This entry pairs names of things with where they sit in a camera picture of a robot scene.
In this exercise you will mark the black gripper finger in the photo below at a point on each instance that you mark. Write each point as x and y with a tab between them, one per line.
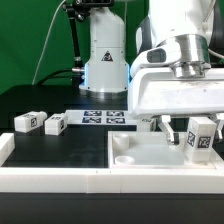
219	120
164	124

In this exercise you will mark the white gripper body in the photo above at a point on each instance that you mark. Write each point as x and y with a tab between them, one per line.
175	79

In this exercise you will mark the white square tabletop part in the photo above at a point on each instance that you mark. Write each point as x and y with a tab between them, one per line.
150	150

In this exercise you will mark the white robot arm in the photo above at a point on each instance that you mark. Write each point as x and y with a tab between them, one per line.
105	72

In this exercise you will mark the white plate with fiducial tags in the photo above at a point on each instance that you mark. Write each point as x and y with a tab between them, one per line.
99	117

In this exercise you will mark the white U-shaped fence wall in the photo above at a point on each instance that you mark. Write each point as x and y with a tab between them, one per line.
104	180

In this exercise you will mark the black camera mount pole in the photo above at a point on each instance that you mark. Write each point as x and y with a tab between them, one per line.
79	10

